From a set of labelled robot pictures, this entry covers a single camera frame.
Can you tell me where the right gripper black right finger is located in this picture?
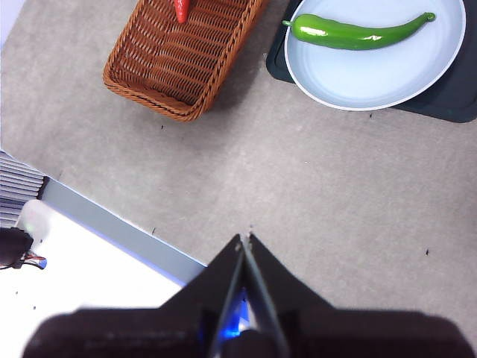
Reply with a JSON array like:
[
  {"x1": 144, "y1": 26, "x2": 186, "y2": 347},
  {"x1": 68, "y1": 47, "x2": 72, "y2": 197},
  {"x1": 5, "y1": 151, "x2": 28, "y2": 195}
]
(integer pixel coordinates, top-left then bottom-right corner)
[{"x1": 245, "y1": 233, "x2": 476, "y2": 358}]

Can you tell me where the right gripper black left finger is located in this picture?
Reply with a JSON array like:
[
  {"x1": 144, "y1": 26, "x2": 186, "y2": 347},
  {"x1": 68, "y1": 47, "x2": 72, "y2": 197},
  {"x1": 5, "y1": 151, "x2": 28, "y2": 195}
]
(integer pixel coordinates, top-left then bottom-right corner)
[{"x1": 22, "y1": 233, "x2": 245, "y2": 358}]

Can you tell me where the green toy pepper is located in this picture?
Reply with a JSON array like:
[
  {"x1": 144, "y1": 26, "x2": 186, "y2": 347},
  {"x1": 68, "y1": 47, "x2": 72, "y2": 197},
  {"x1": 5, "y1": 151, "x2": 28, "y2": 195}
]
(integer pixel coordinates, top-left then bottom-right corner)
[{"x1": 282, "y1": 12, "x2": 436, "y2": 51}]

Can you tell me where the black round device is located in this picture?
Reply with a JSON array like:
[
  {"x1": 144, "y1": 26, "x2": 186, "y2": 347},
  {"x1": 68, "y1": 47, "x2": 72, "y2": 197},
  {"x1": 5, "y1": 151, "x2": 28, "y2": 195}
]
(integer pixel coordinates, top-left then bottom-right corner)
[{"x1": 0, "y1": 227, "x2": 34, "y2": 270}]

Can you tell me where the grey ribbed panel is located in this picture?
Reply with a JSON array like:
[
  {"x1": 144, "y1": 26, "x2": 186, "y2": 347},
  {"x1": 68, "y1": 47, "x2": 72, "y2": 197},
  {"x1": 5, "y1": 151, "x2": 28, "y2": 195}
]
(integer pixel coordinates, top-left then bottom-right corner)
[{"x1": 0, "y1": 151, "x2": 50, "y2": 228}]

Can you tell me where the black flat tray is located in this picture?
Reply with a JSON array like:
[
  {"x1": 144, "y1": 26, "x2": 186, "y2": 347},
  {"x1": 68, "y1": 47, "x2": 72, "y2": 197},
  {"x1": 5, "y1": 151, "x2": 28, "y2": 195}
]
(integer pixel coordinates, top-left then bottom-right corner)
[{"x1": 265, "y1": 0, "x2": 477, "y2": 124}]

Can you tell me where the blue round plate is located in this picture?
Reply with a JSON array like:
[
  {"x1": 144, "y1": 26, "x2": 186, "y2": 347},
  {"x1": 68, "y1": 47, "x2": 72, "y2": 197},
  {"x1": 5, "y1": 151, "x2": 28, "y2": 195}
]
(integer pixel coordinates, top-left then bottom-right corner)
[{"x1": 283, "y1": 0, "x2": 467, "y2": 112}]

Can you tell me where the brown wicker basket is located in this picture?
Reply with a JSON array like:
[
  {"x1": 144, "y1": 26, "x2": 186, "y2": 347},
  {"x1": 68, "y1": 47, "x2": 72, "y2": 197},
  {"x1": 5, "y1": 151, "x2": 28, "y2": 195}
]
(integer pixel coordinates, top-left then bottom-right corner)
[{"x1": 102, "y1": 0, "x2": 271, "y2": 123}]

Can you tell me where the orange toy carrot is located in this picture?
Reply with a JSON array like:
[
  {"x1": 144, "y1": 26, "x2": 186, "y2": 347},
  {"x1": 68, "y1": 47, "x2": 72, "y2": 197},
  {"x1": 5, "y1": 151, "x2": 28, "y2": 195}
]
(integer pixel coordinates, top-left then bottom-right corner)
[{"x1": 174, "y1": 0, "x2": 191, "y2": 24}]

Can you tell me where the red and blue cable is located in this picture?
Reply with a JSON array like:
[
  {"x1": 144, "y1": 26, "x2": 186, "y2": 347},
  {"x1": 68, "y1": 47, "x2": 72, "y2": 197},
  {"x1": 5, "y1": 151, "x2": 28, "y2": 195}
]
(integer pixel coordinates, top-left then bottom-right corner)
[{"x1": 20, "y1": 254, "x2": 48, "y2": 270}]

